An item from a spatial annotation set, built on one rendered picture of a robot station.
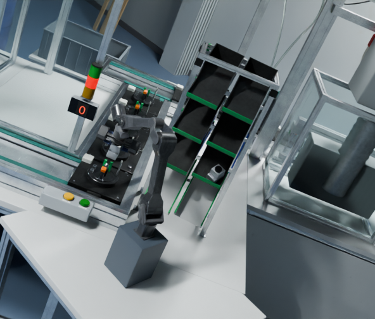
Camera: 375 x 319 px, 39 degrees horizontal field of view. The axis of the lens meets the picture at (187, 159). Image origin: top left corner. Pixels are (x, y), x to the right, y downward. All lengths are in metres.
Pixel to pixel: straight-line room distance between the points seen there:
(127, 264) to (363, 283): 1.67
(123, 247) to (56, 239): 0.30
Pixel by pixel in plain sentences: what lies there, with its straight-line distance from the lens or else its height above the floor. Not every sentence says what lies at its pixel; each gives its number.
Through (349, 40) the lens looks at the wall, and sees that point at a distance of 5.85.
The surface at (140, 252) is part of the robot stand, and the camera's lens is 1.94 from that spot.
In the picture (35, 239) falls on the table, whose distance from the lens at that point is 2.13.
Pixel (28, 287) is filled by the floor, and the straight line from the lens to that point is 3.16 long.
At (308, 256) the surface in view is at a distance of 3.11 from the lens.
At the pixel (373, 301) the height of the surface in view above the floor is 0.57.
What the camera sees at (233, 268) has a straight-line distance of 2.40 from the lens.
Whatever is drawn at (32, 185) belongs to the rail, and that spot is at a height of 0.92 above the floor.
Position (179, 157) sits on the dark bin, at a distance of 2.24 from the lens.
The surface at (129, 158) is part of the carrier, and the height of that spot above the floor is 0.97.
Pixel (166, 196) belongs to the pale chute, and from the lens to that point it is 2.30.
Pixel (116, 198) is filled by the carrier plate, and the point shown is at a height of 0.97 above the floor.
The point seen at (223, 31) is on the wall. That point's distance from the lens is 6.68.
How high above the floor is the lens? 2.24
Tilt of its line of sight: 27 degrees down
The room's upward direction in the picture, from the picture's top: 24 degrees clockwise
